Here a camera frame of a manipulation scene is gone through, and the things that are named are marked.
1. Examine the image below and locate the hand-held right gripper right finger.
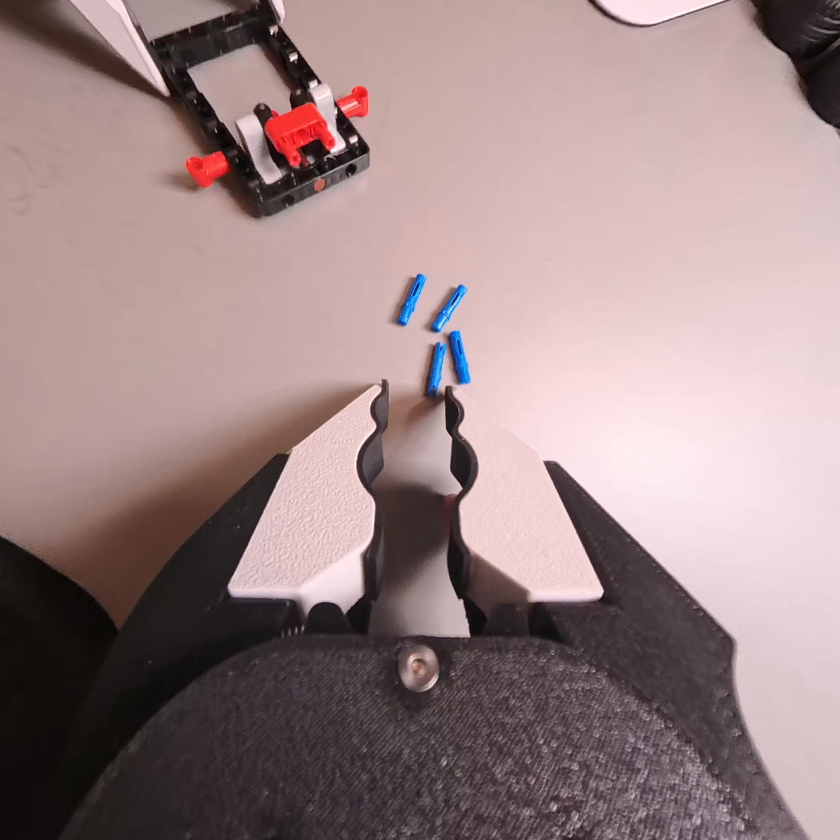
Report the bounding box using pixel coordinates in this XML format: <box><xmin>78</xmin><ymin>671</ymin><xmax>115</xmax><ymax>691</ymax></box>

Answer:
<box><xmin>444</xmin><ymin>385</ymin><xmax>605</xmax><ymax>634</ymax></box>

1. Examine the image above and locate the black knit cloth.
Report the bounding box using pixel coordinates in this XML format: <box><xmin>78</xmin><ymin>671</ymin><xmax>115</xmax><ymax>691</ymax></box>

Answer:
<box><xmin>0</xmin><ymin>535</ymin><xmax>122</xmax><ymax>840</ymax></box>

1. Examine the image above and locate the black lego frame assembly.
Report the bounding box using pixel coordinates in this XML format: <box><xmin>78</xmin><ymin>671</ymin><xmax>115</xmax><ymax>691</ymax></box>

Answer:
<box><xmin>185</xmin><ymin>0</ymin><xmax>372</xmax><ymax>219</ymax></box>

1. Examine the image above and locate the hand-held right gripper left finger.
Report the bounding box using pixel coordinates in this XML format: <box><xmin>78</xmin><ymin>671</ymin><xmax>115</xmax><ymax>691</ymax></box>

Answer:
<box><xmin>227</xmin><ymin>381</ymin><xmax>391</xmax><ymax>634</ymax></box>

